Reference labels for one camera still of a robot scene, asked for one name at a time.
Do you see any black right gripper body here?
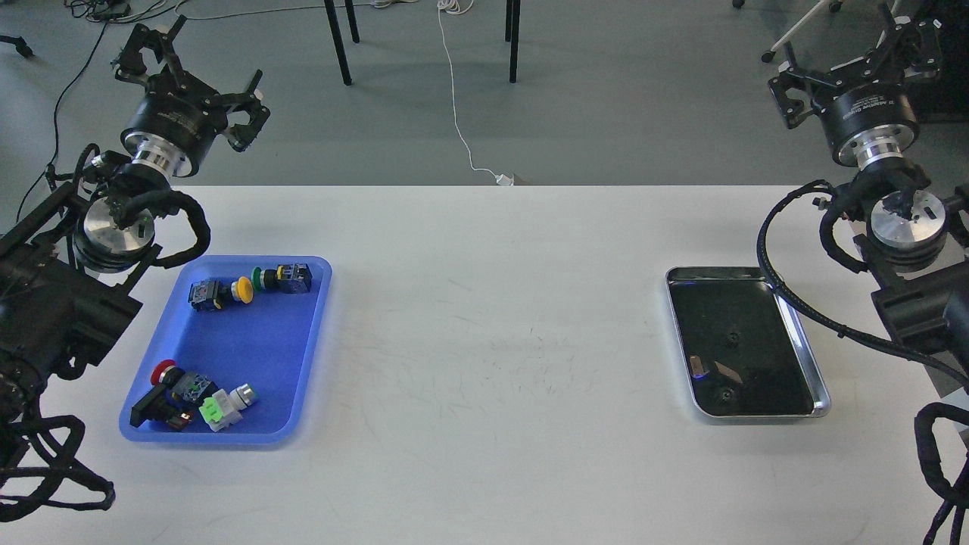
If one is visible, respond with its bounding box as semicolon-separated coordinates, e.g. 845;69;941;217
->
811;83;920;168

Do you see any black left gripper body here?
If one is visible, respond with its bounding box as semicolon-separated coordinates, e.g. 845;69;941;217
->
121;72;228;177

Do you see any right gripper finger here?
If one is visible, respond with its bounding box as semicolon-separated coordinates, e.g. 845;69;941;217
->
768;42;839;129
859;4;943;84

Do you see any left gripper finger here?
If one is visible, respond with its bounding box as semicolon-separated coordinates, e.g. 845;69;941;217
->
203;70;271;152
114;15;190;93

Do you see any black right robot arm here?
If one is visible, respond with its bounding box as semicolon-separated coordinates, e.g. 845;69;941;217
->
756;3;968;544

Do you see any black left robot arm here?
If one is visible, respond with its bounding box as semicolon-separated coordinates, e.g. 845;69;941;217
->
1;15;270;523

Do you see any white chair base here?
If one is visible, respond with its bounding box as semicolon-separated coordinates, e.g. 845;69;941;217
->
760;1;843;64

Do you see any black table leg left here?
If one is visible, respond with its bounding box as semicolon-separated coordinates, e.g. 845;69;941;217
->
324;0;360;86

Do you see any black table leg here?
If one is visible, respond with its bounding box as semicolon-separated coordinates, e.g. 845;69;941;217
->
504;0;522;84
324;0;360;86

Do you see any blue plastic tray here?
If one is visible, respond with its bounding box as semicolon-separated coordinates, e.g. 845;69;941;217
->
118;255;332;447

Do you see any metal tray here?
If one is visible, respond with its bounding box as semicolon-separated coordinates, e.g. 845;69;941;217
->
665;266;831;423

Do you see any black table leg right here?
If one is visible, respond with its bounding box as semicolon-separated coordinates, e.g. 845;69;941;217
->
504;0;522;84

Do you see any black floor cable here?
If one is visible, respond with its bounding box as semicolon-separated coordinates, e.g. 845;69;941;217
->
15;0;182;224

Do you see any green push button switch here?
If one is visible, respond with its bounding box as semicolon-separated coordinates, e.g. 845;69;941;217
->
249;263;313;294

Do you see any yellow push button switch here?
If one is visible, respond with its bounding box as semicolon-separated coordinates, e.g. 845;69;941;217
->
187;276;255;311

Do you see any white cable with plug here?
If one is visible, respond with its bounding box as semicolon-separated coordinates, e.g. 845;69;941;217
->
437;0;515;187

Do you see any red push button switch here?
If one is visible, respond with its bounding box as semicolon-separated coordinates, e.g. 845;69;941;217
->
129;359;218;431

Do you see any white green switch module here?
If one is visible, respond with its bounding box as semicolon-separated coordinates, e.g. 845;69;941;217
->
198;384;257;432

